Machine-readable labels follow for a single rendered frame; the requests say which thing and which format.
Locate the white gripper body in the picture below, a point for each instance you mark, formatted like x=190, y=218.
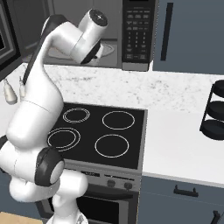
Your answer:
x=99, y=52

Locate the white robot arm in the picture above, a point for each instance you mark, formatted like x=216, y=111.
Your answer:
x=38, y=96

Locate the glass microwave turntable plate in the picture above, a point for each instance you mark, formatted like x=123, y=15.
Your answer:
x=108, y=50

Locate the black microwave oven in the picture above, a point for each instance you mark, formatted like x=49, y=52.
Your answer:
x=137, y=35

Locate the black microwave door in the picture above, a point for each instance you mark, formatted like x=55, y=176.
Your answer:
x=9, y=59

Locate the blue-grey tall cabinet door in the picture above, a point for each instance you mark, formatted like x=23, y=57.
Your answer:
x=195, y=38

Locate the blue-grey base cabinet door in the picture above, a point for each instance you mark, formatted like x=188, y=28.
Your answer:
x=175, y=214

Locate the small pale shaker bottle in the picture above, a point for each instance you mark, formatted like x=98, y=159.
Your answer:
x=21, y=89

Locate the black glass hob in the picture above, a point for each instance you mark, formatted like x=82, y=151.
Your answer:
x=116, y=145

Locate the black oven knob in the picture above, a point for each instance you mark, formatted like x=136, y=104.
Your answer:
x=127, y=185
x=110, y=183

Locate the blue-grey drawer front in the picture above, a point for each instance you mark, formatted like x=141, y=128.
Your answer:
x=157, y=189

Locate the steel oven front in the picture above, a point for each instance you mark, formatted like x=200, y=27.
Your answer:
x=131, y=204

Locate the blue-grey base cabinet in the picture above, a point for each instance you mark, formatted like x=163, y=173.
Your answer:
x=5, y=201

